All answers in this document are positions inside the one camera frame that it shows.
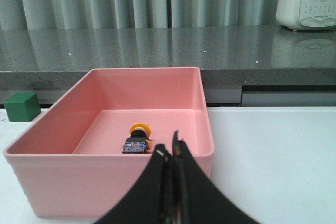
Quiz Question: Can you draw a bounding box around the pink plastic bin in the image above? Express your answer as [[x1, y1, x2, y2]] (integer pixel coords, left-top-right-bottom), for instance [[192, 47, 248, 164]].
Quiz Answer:
[[4, 67, 214, 217]]

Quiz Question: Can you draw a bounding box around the white kitchen appliance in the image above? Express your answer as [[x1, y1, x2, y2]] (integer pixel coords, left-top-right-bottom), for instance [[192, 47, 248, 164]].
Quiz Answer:
[[276, 0, 335, 30]]

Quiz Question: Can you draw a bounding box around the grey stone counter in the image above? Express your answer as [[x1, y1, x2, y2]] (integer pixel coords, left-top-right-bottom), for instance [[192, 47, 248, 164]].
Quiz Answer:
[[1, 25, 335, 106]]

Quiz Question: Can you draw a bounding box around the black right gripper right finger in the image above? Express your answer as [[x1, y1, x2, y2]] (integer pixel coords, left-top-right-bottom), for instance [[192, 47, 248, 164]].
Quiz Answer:
[[172, 131, 257, 223]]

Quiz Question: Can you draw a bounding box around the green cube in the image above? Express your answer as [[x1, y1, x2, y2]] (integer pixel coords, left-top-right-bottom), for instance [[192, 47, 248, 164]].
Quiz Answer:
[[4, 93, 41, 122]]

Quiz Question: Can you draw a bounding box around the yellow push button switch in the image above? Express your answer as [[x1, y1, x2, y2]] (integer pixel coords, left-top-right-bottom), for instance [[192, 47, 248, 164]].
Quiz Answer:
[[122, 123, 151, 154]]

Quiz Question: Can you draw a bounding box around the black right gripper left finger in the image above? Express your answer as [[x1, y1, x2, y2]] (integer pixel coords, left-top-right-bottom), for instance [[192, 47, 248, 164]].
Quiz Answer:
[[96, 144, 173, 223]]

